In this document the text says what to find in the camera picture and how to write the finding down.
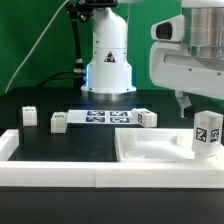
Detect black cable post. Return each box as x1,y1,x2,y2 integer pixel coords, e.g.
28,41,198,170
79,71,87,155
66,2,86,89

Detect white plate with blue tags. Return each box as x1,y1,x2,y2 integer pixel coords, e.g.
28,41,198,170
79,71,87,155
67,110,137,125

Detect black cable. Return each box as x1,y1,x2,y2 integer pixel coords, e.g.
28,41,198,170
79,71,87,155
38,69,84,88

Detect white U-shaped obstacle fence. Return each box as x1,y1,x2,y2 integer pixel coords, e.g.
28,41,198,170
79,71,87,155
0,129,224,188

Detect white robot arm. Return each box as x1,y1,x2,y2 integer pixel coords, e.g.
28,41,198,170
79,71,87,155
76,0,224,118

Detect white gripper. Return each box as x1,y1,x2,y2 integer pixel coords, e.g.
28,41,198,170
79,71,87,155
149,15,224,119

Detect grey cable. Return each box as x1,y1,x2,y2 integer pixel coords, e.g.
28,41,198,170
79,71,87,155
3,0,72,94

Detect white square tabletop part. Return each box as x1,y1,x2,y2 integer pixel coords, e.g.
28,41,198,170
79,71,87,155
114,127,224,164

